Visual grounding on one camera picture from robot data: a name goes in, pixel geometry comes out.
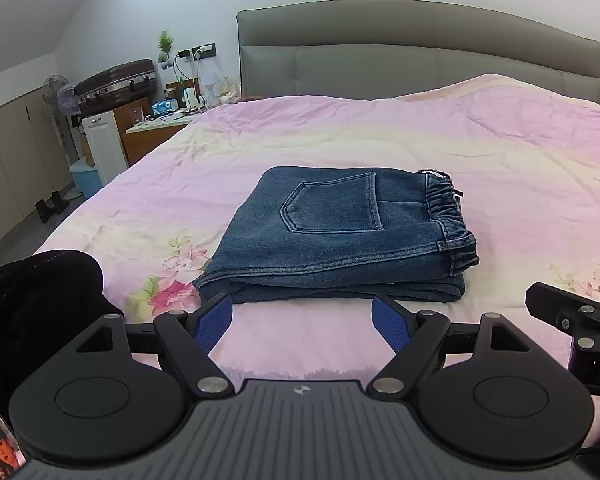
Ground white standing fan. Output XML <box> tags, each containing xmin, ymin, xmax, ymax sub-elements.
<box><xmin>40</xmin><ymin>74</ymin><xmax>86</xmax><ymax>201</ymax></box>

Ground black wall power socket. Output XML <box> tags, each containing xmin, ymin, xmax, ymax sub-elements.
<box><xmin>178</xmin><ymin>42</ymin><xmax>216</xmax><ymax>60</ymax></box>

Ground light blue waste bin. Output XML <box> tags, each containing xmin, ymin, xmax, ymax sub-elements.
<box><xmin>69</xmin><ymin>157</ymin><xmax>102</xmax><ymax>200</ymax></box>

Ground beige wardrobe cabinets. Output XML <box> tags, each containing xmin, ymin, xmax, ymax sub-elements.
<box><xmin>0</xmin><ymin>88</ymin><xmax>73</xmax><ymax>240</ymax></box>

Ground blue denim jeans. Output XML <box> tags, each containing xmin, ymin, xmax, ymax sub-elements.
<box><xmin>194</xmin><ymin>166</ymin><xmax>479</xmax><ymax>304</ymax></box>

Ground brown wooden nightstand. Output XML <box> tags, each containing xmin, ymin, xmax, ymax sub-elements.
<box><xmin>114</xmin><ymin>98</ymin><xmax>198</xmax><ymax>166</ymax></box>

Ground blue tissue box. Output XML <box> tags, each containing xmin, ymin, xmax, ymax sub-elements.
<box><xmin>151</xmin><ymin>99</ymin><xmax>180</xmax><ymax>117</ymax></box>

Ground white small cabinet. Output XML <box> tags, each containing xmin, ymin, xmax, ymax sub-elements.
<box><xmin>82</xmin><ymin>110</ymin><xmax>129</xmax><ymax>186</ymax></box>

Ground grey upholstered headboard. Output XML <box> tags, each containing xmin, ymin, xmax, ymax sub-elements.
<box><xmin>236</xmin><ymin>0</ymin><xmax>600</xmax><ymax>104</ymax></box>

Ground small green potted plant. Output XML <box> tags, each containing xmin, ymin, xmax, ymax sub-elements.
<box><xmin>158</xmin><ymin>30</ymin><xmax>174</xmax><ymax>70</ymax></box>

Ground black shoes pair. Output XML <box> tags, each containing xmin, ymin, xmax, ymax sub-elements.
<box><xmin>35</xmin><ymin>191</ymin><xmax>69</xmax><ymax>223</ymax></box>

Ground white bedside lamp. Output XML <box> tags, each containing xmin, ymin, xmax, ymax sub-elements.
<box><xmin>199</xmin><ymin>58</ymin><xmax>226</xmax><ymax>108</ymax></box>

